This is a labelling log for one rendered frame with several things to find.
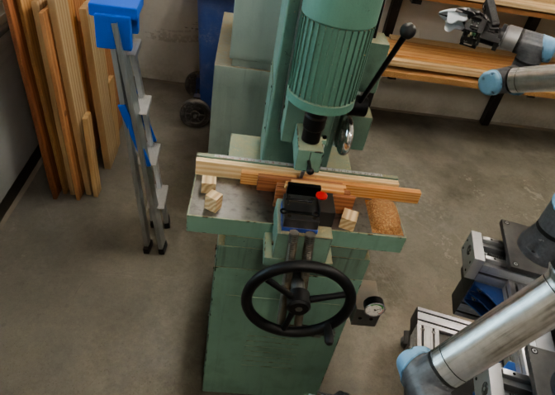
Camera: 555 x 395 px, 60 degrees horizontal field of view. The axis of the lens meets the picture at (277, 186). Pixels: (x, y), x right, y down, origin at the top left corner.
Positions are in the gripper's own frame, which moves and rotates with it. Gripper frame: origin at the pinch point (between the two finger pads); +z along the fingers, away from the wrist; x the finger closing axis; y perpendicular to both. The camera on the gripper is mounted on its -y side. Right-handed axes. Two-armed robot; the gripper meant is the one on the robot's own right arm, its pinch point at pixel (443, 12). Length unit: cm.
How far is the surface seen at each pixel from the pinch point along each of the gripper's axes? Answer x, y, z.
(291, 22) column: -25, 43, 31
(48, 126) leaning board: 58, 78, 151
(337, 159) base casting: 32, 48, 15
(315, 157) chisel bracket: -10, 70, 11
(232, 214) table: -6, 93, 25
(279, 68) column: -14, 50, 32
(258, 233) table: -2, 94, 17
